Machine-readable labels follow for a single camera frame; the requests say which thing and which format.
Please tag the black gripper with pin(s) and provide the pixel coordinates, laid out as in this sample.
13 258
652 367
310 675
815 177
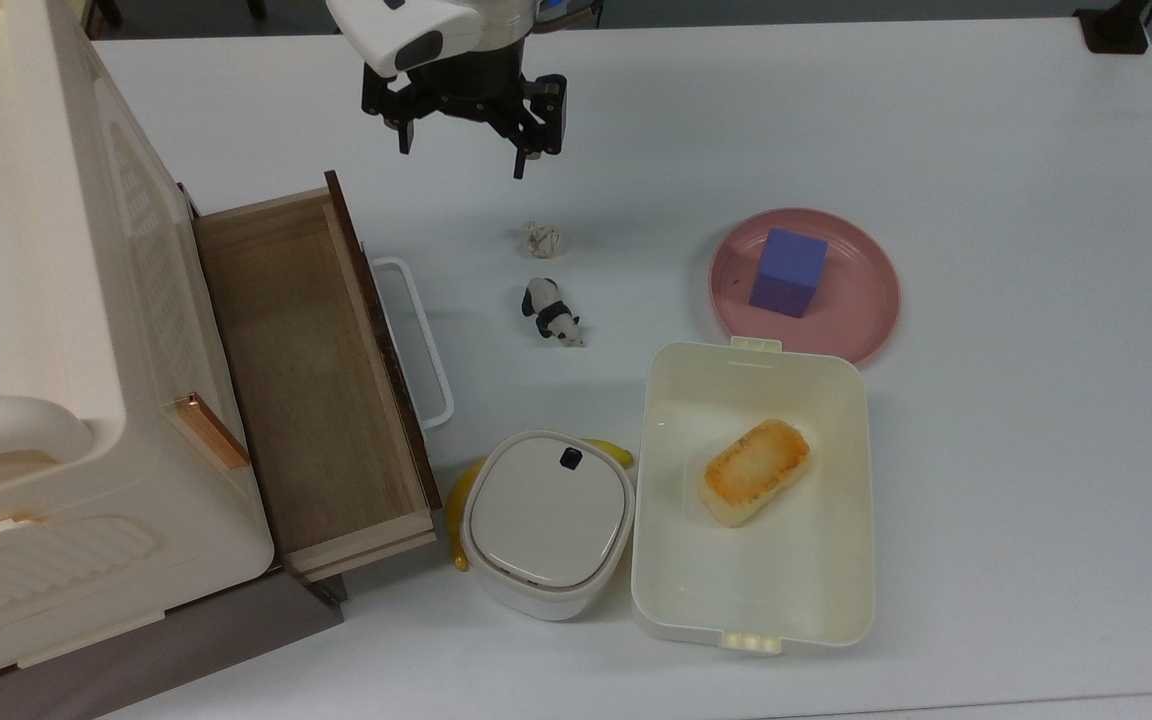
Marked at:
466 85

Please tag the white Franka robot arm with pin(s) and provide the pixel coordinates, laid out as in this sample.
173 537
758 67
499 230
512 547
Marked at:
391 30

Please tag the black and white panda toy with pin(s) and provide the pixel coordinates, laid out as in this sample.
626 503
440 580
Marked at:
548 310

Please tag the wooden drawer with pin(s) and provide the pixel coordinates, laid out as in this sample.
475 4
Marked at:
311 380

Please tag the toasted bread toy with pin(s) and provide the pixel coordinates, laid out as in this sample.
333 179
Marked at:
754 472

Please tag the crumpled white paper ball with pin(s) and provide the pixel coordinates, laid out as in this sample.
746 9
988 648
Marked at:
542 239

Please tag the purple cube block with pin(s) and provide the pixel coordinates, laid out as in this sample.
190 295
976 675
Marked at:
788 272

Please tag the yellow banana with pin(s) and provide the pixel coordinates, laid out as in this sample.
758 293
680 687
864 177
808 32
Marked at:
458 515

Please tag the white square lidded container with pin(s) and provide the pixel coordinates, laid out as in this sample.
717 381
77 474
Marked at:
546 520

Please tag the pink plate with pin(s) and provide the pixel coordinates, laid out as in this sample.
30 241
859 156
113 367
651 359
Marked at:
856 290

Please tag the cream plastic cabinet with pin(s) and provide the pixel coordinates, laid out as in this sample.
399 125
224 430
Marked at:
66 330

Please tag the cream plastic lunch box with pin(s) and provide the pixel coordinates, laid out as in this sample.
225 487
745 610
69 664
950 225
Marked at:
751 490

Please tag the black clamp mount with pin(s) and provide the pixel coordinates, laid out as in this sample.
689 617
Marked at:
1114 28

